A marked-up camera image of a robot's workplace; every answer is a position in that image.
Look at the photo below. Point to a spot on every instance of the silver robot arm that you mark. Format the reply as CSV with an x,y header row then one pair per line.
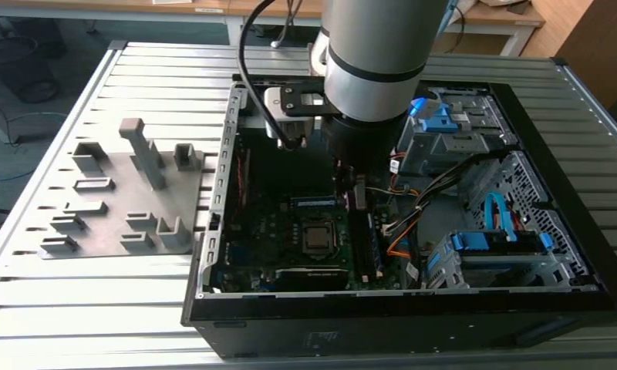
x,y
371,38

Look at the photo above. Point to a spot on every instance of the grey metal drive cage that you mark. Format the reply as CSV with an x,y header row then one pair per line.
x,y
443,154

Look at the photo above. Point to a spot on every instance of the silver CPU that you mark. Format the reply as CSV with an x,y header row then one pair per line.
x,y
320,236

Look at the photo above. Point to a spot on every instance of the dark green motherboard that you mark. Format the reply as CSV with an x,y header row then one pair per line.
x,y
267,231

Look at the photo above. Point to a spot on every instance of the CPU socket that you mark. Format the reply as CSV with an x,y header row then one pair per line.
x,y
319,253

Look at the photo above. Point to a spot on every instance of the perforated metal cage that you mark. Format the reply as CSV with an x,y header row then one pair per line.
x,y
524,181

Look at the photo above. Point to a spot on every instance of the hard disk in blue carrier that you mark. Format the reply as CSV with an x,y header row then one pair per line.
x,y
473,243

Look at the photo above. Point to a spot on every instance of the black graphics card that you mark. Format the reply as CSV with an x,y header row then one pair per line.
x,y
313,279

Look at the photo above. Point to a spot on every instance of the grey metal disk bay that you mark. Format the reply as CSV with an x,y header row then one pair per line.
x,y
493,266

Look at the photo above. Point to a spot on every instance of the black PC case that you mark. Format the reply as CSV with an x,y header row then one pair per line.
x,y
391,308

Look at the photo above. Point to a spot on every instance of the grey plastic parts rack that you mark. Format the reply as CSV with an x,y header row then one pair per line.
x,y
133,185

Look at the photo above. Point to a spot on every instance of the wooden cabinet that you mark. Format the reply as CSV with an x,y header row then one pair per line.
x,y
596,46

